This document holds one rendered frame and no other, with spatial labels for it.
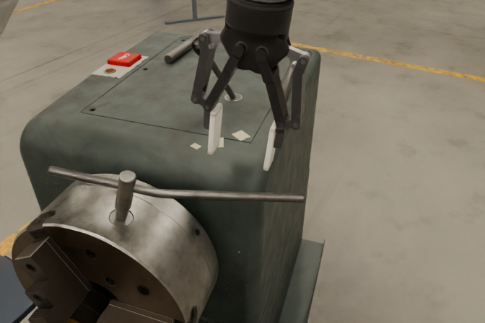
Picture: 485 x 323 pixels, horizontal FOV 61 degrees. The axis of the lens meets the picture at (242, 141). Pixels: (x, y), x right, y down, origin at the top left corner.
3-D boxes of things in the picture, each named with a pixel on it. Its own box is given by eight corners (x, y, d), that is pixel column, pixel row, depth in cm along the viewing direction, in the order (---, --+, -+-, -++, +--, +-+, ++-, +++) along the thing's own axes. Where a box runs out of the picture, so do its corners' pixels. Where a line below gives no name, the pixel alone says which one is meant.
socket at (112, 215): (105, 236, 59) (105, 224, 57) (110, 218, 62) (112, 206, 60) (128, 241, 60) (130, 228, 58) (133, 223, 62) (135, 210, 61)
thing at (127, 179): (109, 234, 60) (117, 179, 53) (113, 222, 61) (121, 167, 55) (125, 237, 60) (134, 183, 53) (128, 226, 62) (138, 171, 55)
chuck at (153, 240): (50, 270, 83) (47, 155, 64) (191, 340, 80) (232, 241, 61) (16, 308, 76) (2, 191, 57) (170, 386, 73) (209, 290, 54)
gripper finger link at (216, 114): (215, 113, 54) (210, 112, 55) (211, 156, 58) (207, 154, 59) (223, 103, 57) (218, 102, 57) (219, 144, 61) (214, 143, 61)
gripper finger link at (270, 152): (276, 117, 55) (281, 118, 55) (268, 158, 59) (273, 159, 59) (269, 127, 53) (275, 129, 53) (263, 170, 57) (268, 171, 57)
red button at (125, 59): (121, 58, 104) (120, 50, 103) (142, 61, 103) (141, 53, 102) (107, 67, 100) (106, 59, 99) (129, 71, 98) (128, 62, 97)
